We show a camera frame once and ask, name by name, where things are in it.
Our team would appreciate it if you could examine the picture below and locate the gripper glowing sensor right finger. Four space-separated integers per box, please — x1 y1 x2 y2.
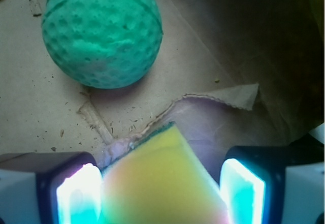
220 145 324 223

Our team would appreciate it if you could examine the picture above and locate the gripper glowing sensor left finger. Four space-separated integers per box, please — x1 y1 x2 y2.
1 152 102 223

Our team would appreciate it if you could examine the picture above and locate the yellow green sponge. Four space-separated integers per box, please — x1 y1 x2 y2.
103 123 229 223

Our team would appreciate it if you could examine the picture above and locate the brown paper bag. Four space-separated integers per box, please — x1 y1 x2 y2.
1 0 324 165

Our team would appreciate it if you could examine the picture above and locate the green foam ball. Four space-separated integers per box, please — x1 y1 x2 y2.
42 0 163 89

